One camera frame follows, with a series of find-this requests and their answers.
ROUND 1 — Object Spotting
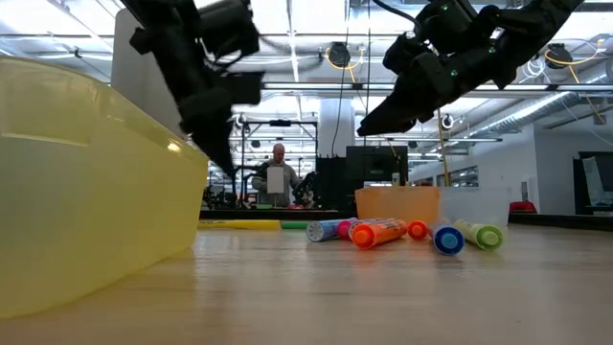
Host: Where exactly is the yellow translucent plastic bin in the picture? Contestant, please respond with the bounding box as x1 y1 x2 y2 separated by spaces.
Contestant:
0 56 210 320

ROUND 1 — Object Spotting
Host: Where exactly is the yellow highlighter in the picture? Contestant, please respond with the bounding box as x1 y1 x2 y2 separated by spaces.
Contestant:
198 218 282 231

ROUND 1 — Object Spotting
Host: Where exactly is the black hanging cable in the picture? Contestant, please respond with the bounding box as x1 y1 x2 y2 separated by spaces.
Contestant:
366 0 373 148

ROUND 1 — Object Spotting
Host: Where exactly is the long ceiling light bar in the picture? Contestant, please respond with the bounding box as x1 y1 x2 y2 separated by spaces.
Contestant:
261 81 613 93

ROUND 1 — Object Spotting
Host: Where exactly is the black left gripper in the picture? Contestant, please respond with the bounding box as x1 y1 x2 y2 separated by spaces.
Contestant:
177 71 265 177

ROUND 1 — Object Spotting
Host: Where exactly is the red cushion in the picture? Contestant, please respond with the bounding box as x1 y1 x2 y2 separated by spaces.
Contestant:
509 200 538 215

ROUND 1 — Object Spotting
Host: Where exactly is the black ceiling cord reel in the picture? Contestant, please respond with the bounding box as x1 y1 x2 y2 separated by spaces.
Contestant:
328 41 352 69
545 42 574 71

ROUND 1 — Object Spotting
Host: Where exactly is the orange plastic bin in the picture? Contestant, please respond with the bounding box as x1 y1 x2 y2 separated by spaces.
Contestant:
354 185 441 225

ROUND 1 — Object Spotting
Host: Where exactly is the black display panel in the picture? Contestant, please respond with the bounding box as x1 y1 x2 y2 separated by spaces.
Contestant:
573 151 613 216

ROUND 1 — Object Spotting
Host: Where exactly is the white paper sign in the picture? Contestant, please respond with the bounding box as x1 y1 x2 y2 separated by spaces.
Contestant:
266 166 285 196

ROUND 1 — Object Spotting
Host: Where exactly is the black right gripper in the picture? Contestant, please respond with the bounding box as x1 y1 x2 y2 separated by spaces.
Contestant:
356 35 499 138

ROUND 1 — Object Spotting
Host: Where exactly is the person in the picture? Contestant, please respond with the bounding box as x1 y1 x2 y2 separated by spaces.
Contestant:
251 142 303 208

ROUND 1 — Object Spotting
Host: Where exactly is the orange highlighter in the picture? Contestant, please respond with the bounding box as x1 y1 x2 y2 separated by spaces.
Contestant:
407 219 429 242
352 218 409 251

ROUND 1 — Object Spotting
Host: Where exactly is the black metal frame rig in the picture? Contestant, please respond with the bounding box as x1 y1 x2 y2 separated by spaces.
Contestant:
237 119 320 210

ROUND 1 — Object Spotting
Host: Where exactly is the pink highlighter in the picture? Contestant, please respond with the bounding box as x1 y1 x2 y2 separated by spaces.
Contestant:
334 218 358 242

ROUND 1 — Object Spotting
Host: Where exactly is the blue highlighter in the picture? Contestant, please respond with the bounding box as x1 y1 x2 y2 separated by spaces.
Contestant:
428 222 465 257

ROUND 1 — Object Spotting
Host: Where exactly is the clear plastic bin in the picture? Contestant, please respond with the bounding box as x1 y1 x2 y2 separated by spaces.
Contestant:
438 186 511 226

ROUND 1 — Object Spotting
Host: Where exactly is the black cabinet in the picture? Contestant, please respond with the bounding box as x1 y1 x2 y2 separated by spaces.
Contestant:
314 155 356 212

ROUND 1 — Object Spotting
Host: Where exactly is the slim white pillar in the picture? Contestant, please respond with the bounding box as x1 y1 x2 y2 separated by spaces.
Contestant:
318 98 356 158

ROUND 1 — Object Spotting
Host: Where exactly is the black monitor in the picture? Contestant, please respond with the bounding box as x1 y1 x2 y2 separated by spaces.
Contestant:
345 146 409 188

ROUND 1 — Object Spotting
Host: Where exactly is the silver ventilation duct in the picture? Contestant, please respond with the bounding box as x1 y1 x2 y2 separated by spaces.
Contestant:
471 90 576 139

